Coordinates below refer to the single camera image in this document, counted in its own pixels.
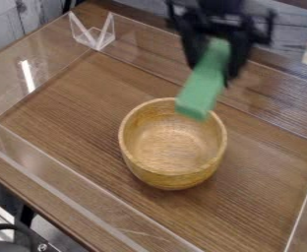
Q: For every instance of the brown wooden bowl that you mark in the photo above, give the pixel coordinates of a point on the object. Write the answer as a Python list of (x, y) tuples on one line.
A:
[(170, 151)]

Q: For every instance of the black table leg bracket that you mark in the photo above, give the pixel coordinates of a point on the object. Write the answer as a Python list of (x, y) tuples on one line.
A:
[(25, 236)]

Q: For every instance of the clear acrylic corner bracket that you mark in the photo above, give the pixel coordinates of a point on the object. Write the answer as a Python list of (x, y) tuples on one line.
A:
[(92, 37)]

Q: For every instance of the clear acrylic barrier wall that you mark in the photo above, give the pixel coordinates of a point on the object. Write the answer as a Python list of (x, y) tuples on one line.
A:
[(63, 97)]

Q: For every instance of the green rectangular block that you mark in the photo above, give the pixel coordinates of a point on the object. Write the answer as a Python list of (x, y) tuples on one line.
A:
[(204, 83)]

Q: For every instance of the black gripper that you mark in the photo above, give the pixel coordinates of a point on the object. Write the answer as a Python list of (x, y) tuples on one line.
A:
[(221, 18)]

